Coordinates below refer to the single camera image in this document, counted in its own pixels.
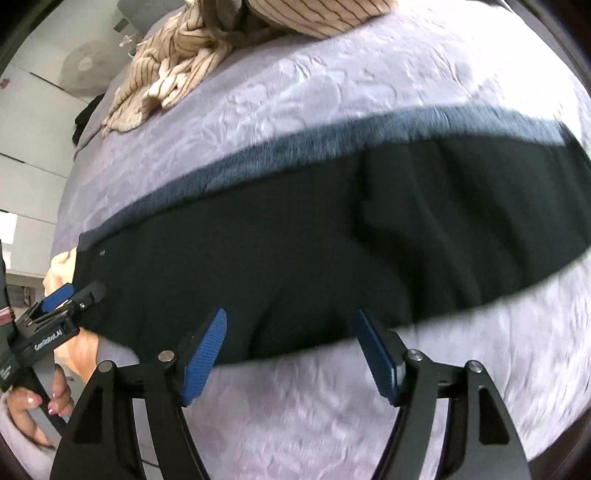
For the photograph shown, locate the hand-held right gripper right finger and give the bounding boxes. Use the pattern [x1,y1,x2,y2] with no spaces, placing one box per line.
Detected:
[353,308,533,480]

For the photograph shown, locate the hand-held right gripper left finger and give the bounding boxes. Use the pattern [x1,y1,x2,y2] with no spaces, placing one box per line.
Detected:
[48,308,228,480]

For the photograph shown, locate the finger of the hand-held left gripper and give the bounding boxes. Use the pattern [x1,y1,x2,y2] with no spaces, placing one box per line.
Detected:
[18,283,75,326]
[25,281,108,334]

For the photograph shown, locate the black pants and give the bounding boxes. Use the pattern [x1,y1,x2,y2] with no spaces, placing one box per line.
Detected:
[74,105,591,367]

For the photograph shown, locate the person's left hand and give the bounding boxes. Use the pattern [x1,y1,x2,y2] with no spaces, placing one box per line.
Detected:
[4,330,101,448]

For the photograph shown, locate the black cloth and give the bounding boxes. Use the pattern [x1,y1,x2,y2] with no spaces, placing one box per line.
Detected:
[74,92,108,147]

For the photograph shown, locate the white standing fan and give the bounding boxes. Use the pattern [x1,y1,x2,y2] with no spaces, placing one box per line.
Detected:
[61,39,112,90]

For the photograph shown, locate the beige striped cloth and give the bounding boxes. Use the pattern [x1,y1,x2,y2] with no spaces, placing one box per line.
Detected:
[102,0,273,136]

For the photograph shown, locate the purple embossed blanket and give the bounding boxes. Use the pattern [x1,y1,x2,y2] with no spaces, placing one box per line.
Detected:
[0,0,591,480]

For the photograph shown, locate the beige striped pillow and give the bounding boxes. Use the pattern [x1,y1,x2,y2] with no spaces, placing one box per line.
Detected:
[245,0,400,38]

